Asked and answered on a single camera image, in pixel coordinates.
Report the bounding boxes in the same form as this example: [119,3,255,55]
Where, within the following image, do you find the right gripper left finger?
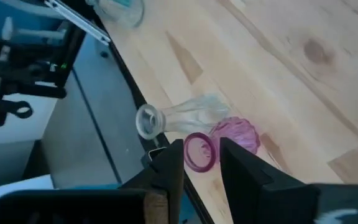
[0,139,185,224]

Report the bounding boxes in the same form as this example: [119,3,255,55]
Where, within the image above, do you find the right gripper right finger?
[219,137,358,224]

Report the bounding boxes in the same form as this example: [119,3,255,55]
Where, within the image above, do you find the purple swirl glass vase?
[183,116,261,174]

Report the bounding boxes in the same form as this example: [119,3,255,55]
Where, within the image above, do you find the clear flared glass vase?
[135,95,229,141]

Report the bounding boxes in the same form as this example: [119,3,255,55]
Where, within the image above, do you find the clear wide glass vase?
[85,0,145,29]

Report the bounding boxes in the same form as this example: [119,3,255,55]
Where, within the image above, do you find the black metal table frame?
[63,0,216,224]

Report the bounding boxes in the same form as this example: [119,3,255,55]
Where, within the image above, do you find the silver metal bracket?
[44,0,111,44]

